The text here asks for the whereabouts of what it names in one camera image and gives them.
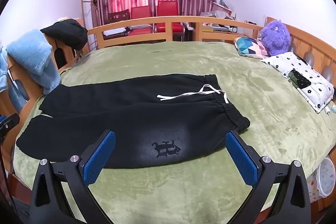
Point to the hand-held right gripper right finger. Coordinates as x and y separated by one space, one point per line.
241 158

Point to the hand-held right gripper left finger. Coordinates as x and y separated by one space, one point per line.
99 158

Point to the black pants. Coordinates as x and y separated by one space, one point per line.
131 121

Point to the light blue cloth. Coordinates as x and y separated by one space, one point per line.
3 69

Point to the green bed blanket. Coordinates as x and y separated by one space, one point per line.
262 95

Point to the light blue towel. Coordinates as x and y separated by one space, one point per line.
31 53

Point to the star printed cloth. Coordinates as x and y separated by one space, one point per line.
312 187

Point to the white plastic basin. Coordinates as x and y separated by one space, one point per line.
328 174

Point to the dark green cloth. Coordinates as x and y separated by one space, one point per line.
299 79

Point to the white floral pillow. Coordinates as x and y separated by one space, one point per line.
315 92

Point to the black garment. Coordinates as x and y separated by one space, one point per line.
68 32

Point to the geometric patterned pillow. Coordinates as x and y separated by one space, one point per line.
250 47

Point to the purple plush toy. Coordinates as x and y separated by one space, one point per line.
275 35

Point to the wooden rack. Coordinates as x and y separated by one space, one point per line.
83 11

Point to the dark wooden chair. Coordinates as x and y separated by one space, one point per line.
118 15

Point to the pile of boxes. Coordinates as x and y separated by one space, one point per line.
220 12

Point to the red chair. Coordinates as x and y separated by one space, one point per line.
168 8
140 12

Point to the wooden bed frame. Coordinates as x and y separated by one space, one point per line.
168 20

